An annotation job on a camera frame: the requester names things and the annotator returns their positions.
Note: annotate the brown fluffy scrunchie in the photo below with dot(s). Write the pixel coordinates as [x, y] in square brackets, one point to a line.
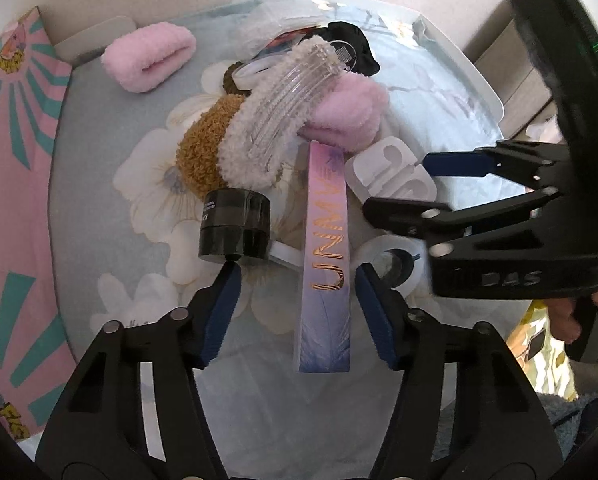
[201, 150]

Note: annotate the blue fuzzy cloth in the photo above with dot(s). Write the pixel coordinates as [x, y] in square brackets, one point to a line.
[584, 420]

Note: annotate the pink printed box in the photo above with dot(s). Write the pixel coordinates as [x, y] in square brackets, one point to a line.
[14, 210]

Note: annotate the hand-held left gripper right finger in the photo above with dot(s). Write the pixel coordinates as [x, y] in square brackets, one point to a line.
[374, 310]

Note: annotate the clear plastic tray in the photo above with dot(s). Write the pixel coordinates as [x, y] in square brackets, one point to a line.
[471, 67]

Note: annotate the black scrunchie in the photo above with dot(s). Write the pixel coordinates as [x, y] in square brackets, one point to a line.
[354, 40]

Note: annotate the pink purple long box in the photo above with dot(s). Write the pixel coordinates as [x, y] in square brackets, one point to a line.
[326, 240]

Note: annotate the pink fluffy headband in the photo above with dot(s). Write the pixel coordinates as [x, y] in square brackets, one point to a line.
[349, 110]
[144, 55]

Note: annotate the person's right hand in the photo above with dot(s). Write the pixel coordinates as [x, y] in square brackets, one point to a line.
[564, 320]

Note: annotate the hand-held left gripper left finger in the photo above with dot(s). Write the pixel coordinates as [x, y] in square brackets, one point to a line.
[225, 305]

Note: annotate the white fluffy headband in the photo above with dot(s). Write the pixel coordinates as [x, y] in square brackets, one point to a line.
[239, 155]

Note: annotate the clear plastic organizer block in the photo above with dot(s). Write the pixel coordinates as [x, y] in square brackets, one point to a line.
[379, 170]

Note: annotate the clear floss pick box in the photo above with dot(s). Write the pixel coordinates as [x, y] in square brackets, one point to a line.
[274, 25]

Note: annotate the clear toothed headband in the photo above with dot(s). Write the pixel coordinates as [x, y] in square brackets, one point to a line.
[289, 95]

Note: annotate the black round jar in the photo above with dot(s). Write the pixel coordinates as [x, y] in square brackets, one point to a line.
[234, 225]

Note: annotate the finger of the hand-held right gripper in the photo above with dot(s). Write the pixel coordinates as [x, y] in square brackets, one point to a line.
[404, 215]
[454, 165]

